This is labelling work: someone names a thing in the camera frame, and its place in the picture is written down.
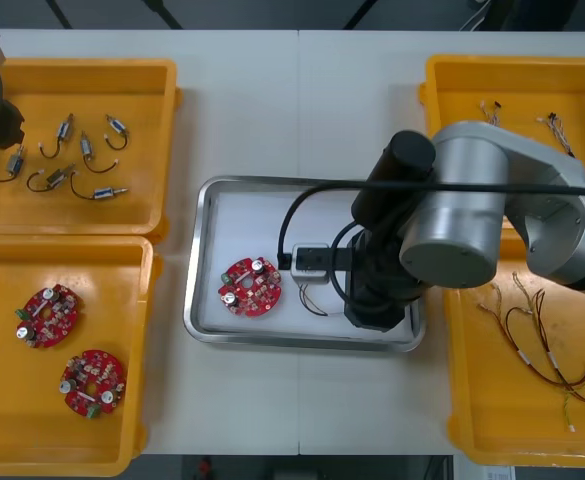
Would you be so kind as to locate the round red circuit board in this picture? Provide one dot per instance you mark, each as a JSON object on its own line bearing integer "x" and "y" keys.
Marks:
{"x": 97, "y": 380}
{"x": 54, "y": 320}
{"x": 252, "y": 297}

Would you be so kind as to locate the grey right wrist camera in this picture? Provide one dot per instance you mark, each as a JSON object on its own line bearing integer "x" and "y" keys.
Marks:
{"x": 309, "y": 262}

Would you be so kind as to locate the yellow-orange plastic bin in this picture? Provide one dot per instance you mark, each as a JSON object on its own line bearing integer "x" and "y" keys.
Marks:
{"x": 2, "y": 410}
{"x": 497, "y": 425}
{"x": 122, "y": 210}
{"x": 522, "y": 80}

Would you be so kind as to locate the steel tray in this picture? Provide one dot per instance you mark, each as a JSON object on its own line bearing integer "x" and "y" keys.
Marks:
{"x": 194, "y": 300}

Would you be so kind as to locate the group of metal solenoids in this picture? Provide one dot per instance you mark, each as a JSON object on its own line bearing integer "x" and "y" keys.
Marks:
{"x": 64, "y": 130}

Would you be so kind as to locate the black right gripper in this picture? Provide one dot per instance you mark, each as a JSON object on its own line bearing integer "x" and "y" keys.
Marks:
{"x": 377, "y": 300}

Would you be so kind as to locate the silver and black right arm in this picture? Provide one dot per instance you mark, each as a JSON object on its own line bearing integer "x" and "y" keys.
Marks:
{"x": 462, "y": 200}

